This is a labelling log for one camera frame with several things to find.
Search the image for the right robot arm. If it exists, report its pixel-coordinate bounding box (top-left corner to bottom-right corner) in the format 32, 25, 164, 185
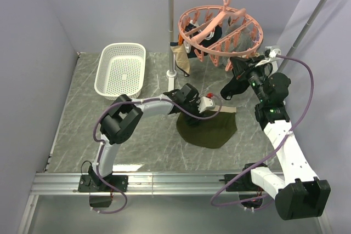
227, 56, 331, 220

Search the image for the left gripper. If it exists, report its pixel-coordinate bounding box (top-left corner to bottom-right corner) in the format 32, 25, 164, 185
182, 98, 206, 127

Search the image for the olive green underwear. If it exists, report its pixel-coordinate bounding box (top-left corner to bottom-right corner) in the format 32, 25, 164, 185
176, 106, 237, 149

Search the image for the aluminium rail frame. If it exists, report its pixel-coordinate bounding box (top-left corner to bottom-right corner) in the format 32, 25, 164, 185
20, 53, 329, 233

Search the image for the white plastic basket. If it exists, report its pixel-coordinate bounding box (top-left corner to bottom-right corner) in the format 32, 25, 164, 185
94, 43, 146, 101

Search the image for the black underwear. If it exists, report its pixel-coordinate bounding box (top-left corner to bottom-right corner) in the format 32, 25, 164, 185
220, 66, 249, 100

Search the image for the navy hanging underwear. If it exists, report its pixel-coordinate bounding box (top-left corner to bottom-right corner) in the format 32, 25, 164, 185
184, 22, 222, 54

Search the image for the pink round clip hanger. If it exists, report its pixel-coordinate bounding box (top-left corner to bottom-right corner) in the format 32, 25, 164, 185
175, 0, 264, 73

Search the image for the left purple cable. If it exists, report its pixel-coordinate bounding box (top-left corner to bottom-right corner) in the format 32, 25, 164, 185
93, 94, 223, 215

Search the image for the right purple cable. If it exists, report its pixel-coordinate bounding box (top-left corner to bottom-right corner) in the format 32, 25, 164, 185
210, 55, 315, 212

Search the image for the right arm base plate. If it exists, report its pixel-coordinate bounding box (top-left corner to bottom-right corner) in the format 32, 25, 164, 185
226, 173, 261, 192

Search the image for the grey striped hanging underwear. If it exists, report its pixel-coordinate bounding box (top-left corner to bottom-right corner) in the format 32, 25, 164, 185
219, 24, 255, 66

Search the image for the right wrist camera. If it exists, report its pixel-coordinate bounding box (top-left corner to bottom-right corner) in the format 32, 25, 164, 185
255, 45, 281, 67

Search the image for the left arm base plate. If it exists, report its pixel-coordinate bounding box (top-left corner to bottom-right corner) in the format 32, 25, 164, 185
77, 174, 128, 193

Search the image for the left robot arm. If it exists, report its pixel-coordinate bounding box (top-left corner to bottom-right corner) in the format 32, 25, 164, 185
89, 83, 216, 191

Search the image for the purple cable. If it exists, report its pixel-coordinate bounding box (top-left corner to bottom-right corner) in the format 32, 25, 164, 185
93, 94, 223, 215
210, 55, 315, 212

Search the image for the beige hanging underwear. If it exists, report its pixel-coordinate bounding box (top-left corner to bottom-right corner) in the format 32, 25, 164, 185
170, 42, 190, 77

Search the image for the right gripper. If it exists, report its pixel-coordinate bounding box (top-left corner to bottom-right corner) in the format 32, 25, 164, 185
230, 55, 268, 103

